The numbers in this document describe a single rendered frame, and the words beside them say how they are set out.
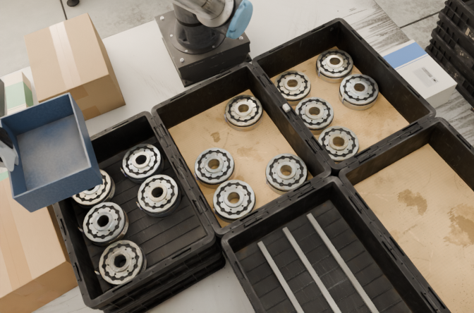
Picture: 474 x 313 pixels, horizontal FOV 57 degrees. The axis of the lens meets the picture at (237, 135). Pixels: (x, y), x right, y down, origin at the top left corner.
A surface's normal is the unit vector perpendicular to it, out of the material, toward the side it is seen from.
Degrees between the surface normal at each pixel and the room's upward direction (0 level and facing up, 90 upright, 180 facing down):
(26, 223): 0
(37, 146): 2
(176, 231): 0
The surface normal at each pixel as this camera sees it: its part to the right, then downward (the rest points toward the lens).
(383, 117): -0.10, -0.52
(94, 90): 0.39, 0.76
